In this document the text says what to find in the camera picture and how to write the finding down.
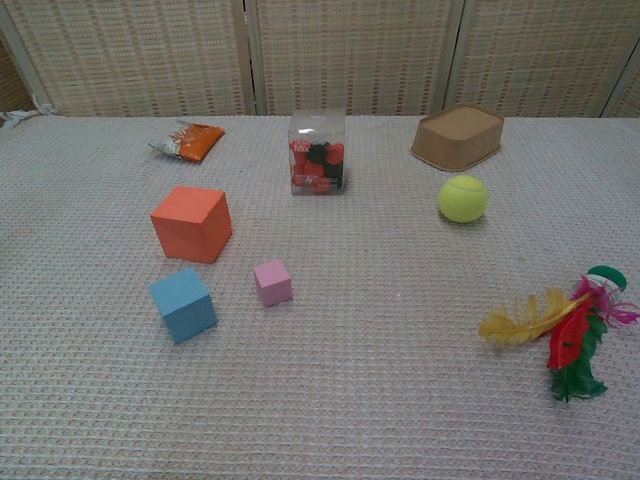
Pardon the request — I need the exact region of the small pink foam cube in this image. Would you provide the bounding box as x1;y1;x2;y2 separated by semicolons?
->
252;258;294;308

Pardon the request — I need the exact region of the medium blue foam cube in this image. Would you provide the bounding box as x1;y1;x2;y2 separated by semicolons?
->
148;268;220;345

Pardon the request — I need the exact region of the clear box of pompoms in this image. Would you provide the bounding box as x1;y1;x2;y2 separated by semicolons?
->
288;110;348;197

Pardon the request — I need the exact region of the large orange foam cube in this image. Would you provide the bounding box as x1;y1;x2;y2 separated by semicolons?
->
150;185;234;264

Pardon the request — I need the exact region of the beige woven tablecloth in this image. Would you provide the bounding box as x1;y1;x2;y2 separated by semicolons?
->
0;104;640;480

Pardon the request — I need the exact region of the yellow tennis ball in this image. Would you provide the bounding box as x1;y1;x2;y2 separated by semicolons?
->
438;174;489;224

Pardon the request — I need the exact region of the orange snack packet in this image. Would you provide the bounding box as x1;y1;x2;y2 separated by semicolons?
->
147;119;227;164

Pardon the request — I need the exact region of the brown paper tray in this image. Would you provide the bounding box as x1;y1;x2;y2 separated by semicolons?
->
410;103;505;174

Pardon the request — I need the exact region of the woven folding screen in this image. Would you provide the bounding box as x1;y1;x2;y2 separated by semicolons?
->
0;0;640;119

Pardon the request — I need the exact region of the colourful feather shuttlecock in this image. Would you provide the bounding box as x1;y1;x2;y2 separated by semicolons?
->
479;264;640;404

